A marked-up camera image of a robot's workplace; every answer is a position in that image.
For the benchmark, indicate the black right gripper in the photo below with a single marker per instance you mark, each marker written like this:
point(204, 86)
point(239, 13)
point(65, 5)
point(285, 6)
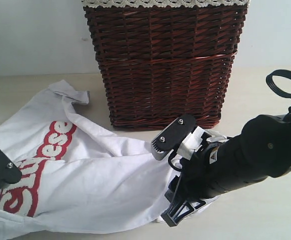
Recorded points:
point(201, 178)

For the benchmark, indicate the white t-shirt red lettering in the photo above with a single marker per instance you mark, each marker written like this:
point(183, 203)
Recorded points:
point(77, 177)

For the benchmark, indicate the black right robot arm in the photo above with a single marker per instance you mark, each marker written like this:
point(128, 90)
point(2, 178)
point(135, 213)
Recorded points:
point(261, 150)

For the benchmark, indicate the dark brown wicker basket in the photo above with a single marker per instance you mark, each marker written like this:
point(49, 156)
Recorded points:
point(159, 63)

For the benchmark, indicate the beige lace basket liner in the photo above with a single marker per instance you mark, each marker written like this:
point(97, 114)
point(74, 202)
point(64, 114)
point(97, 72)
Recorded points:
point(161, 3)

